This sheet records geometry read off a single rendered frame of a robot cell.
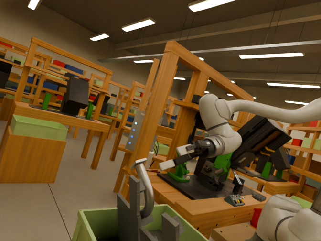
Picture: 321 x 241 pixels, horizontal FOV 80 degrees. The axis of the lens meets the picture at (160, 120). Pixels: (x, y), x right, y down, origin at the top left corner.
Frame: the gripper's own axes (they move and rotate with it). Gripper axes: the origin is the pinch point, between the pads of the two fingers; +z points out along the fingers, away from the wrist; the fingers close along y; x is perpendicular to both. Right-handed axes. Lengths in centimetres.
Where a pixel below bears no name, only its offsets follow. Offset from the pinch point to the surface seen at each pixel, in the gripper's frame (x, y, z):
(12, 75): -530, -506, 43
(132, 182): 3.4, 0.9, 17.4
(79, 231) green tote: 8.8, -19.2, 31.1
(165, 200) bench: 10, -55, -24
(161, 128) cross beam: -45, -68, -57
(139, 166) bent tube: -0.5, 1.3, 13.4
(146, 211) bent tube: 12.2, -4.0, 14.0
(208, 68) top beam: -77, -25, -103
